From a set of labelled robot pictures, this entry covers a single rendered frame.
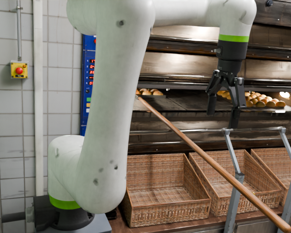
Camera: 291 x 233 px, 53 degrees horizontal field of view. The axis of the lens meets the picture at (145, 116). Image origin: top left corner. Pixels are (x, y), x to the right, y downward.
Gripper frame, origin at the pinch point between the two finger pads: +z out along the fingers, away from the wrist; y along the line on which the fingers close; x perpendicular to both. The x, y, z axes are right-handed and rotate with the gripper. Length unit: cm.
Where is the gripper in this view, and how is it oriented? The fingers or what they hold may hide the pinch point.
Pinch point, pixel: (221, 118)
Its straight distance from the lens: 104.4
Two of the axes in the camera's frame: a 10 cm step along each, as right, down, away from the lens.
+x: 9.4, -0.7, 3.4
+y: 3.5, 3.3, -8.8
